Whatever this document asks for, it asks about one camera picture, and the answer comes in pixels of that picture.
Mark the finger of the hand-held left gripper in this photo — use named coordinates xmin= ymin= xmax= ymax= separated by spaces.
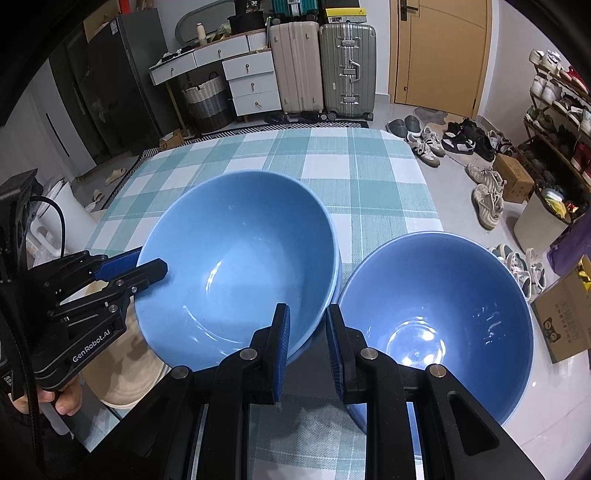
xmin=47 ymin=258 xmax=169 ymax=325
xmin=44 ymin=247 xmax=145 ymax=297

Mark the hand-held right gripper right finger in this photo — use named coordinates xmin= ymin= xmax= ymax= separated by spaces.
xmin=325 ymin=304 xmax=546 ymax=480

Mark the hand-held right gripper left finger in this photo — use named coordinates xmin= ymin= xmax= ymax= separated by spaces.
xmin=85 ymin=303 xmax=291 ymax=480

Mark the person's left hand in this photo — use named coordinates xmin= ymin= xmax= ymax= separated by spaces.
xmin=13 ymin=382 xmax=85 ymax=416

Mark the white electric kettle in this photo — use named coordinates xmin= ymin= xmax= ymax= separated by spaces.
xmin=25 ymin=178 xmax=99 ymax=259

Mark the small labelled cardboard box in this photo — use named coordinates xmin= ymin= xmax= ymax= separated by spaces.
xmin=158 ymin=130 xmax=190 ymax=151

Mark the dark glass cabinet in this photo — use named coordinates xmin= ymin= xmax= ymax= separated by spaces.
xmin=46 ymin=32 xmax=112 ymax=178

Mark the woven laundry basket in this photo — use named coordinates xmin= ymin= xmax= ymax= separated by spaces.
xmin=181 ymin=73 xmax=232 ymax=132

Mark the teal checked tablecloth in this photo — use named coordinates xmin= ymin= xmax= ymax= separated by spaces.
xmin=74 ymin=127 xmax=446 ymax=480

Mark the black refrigerator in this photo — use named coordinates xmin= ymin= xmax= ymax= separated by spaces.
xmin=85 ymin=8 xmax=181 ymax=155

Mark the white drawer cabinet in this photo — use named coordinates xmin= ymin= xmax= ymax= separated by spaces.
xmin=222 ymin=48 xmax=282 ymax=116

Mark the striped rug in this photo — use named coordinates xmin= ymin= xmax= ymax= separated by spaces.
xmin=139 ymin=120 xmax=370 ymax=160

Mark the white vanity desk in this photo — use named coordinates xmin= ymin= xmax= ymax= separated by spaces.
xmin=148 ymin=31 xmax=273 ymax=130

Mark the printed cardboard box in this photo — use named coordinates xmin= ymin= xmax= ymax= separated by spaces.
xmin=530 ymin=256 xmax=591 ymax=365

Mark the loose sneakers and slippers group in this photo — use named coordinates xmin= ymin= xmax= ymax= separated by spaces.
xmin=385 ymin=115 xmax=548 ymax=301

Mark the white trash bin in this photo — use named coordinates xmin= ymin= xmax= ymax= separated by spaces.
xmin=513 ymin=185 xmax=575 ymax=252

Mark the beige suitcase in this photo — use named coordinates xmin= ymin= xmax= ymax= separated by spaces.
xmin=268 ymin=19 xmax=325 ymax=116

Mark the oval mirror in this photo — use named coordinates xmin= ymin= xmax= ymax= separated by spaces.
xmin=175 ymin=0 xmax=236 ymax=44

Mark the plain small cardboard box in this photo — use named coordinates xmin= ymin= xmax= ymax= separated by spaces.
xmin=492 ymin=153 xmax=535 ymax=204

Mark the purple bag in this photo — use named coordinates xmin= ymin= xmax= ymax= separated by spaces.
xmin=547 ymin=217 xmax=591 ymax=287

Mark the plain black bag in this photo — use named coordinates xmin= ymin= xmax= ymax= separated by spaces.
xmin=228 ymin=14 xmax=271 ymax=35

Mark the silver suitcase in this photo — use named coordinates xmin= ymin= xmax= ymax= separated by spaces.
xmin=318 ymin=22 xmax=377 ymax=120

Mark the teal suitcase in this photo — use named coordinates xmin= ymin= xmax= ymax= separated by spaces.
xmin=271 ymin=0 xmax=321 ymax=21

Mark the yellow and black box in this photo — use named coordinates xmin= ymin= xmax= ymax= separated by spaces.
xmin=321 ymin=7 xmax=363 ymax=24

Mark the wooden door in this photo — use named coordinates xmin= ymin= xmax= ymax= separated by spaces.
xmin=389 ymin=0 xmax=494 ymax=120

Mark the wooden shoe rack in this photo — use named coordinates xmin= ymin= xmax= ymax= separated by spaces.
xmin=522 ymin=60 xmax=591 ymax=195

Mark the black cable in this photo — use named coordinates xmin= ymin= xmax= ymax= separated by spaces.
xmin=28 ymin=196 xmax=68 ymax=257

